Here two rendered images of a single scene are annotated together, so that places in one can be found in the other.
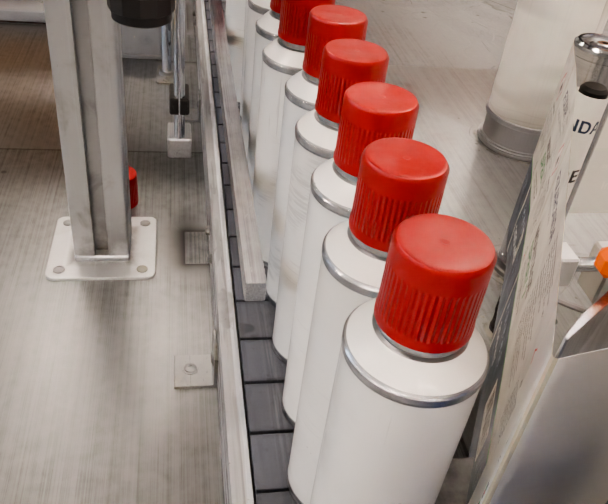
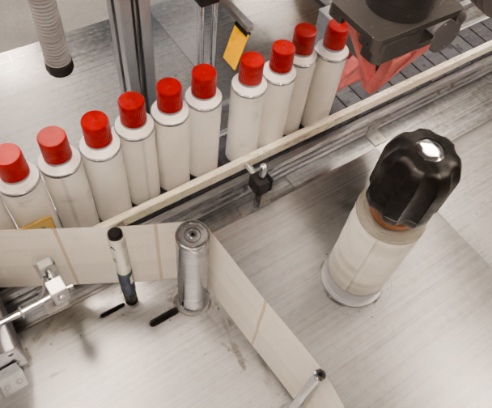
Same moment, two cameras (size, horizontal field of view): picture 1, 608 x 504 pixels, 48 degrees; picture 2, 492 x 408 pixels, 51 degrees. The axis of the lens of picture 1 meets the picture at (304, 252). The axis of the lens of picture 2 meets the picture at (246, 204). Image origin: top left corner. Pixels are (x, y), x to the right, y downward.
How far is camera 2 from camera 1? 67 cm
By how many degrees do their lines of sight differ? 45
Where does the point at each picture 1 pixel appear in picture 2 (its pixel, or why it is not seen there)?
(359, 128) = not seen: outside the picture
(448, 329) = not seen: outside the picture
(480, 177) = (282, 264)
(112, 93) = (128, 82)
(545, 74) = (338, 251)
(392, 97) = (6, 156)
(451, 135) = (326, 237)
